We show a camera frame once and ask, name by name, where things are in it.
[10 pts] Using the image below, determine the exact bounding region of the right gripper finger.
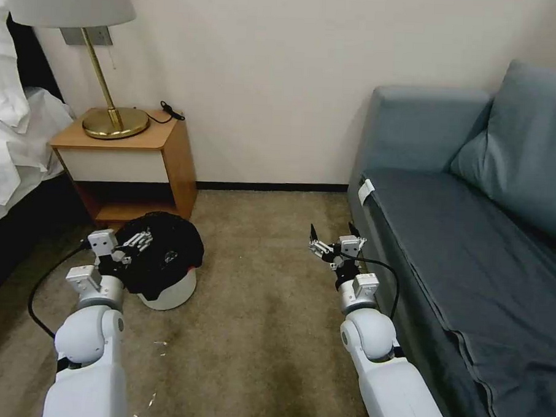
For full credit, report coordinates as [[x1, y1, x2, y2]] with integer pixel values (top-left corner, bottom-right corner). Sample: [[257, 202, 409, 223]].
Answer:
[[306, 222, 339, 268], [346, 222, 368, 250]]

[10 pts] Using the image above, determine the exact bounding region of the white round trash bin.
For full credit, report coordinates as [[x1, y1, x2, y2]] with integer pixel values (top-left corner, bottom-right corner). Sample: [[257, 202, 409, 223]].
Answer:
[[128, 262, 199, 313]]

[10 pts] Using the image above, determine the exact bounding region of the white sofa label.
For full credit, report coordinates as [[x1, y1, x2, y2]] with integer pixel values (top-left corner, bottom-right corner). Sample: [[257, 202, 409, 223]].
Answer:
[[358, 176, 374, 206]]

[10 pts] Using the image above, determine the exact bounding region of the wooden nightstand with white drawer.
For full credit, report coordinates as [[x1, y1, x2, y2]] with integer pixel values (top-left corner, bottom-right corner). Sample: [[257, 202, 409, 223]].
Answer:
[[45, 103, 202, 230]]

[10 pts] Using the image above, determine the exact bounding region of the dark bed base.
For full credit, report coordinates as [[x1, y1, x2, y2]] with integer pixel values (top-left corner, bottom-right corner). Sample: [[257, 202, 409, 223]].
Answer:
[[0, 168, 97, 322]]

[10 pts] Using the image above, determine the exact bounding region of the blue-grey fabric sofa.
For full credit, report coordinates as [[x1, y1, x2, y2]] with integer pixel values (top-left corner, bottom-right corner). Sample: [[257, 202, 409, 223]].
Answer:
[[336, 52, 556, 417]]

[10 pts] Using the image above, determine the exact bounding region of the brass lamp with white shade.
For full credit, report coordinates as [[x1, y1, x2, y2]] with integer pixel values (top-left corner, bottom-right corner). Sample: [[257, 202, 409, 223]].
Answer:
[[0, 0, 157, 142]]

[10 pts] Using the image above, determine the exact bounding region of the white bed duvet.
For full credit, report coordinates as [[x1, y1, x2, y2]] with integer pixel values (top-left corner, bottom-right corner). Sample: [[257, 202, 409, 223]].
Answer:
[[0, 0, 81, 211]]

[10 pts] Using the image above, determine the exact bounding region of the blue-grey sofa cushion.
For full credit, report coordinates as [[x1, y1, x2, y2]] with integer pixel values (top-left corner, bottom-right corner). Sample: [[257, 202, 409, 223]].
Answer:
[[446, 57, 556, 224]]

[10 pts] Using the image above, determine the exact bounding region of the dark bed headboard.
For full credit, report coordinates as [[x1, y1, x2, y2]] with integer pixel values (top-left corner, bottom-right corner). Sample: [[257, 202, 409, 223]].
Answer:
[[2, 11, 69, 104]]

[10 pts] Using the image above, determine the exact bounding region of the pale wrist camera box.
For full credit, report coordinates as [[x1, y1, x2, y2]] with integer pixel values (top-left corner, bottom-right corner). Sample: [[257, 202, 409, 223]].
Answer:
[[87, 228, 118, 259], [338, 235, 365, 260]]

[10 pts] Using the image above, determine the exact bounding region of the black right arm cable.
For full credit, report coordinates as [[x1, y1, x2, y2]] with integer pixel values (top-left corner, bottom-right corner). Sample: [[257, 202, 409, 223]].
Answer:
[[340, 252, 402, 322]]

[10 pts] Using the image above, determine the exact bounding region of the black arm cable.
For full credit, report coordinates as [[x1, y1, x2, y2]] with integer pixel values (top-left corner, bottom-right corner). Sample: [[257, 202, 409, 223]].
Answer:
[[26, 236, 98, 341], [340, 252, 402, 322]]

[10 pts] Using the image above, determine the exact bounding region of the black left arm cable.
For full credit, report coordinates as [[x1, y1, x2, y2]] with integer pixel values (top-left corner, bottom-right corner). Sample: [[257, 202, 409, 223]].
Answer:
[[26, 236, 98, 341]]

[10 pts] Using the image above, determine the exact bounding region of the thin black cable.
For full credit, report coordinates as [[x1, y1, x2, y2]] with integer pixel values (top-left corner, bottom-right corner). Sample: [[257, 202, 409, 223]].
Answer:
[[159, 99, 185, 122]]

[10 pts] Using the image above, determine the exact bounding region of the grey wall socket plate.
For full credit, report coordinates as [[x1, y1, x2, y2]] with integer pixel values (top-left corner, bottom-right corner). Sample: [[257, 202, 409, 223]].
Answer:
[[60, 25, 115, 49]]

